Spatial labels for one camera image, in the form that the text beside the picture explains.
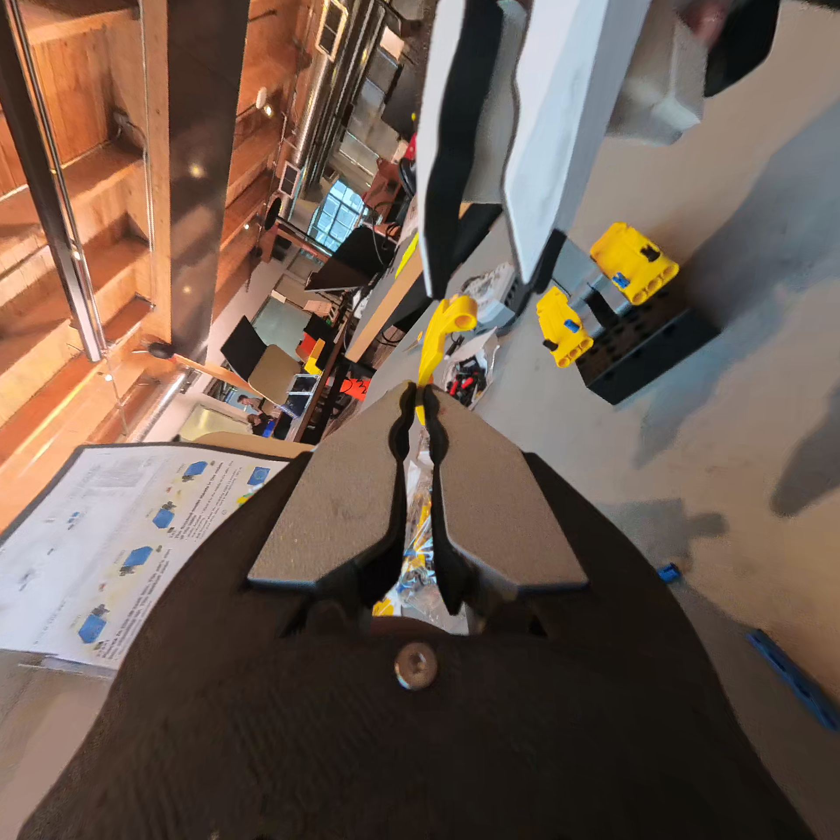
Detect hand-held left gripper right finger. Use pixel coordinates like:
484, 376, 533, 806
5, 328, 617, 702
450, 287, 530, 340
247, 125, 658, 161
423, 386, 589, 613

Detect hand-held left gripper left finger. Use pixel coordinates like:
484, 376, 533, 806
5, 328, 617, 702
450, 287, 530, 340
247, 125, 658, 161
247, 382, 417, 606

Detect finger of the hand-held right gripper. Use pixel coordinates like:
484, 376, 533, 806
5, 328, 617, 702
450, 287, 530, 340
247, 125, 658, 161
416, 0, 506, 299
502, 0, 651, 290

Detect yellow black brick assembly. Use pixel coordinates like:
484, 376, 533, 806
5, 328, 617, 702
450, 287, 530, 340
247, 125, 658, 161
535, 222, 723, 406

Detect yellow curved arc beam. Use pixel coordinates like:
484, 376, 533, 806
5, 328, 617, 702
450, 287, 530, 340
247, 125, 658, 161
415, 294, 480, 424

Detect wooden-edged background desk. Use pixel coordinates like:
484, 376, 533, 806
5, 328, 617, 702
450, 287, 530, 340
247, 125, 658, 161
344, 217, 460, 365

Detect grey desk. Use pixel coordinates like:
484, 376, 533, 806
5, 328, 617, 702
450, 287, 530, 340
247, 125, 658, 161
354, 0, 840, 840

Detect person's right hand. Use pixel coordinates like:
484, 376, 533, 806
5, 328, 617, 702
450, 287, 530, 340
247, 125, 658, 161
679, 0, 729, 43

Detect clear bag black red parts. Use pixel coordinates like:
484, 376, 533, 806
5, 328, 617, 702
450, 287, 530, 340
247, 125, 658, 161
441, 328, 500, 411

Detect black laptop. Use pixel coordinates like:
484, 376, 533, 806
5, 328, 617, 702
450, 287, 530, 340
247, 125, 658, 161
305, 226, 398, 293

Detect grey battery box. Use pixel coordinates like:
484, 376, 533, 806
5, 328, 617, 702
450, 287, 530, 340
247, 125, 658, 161
459, 262, 532, 332

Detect printed instruction sheet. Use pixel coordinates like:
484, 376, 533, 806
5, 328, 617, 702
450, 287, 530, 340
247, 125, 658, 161
0, 445, 290, 677

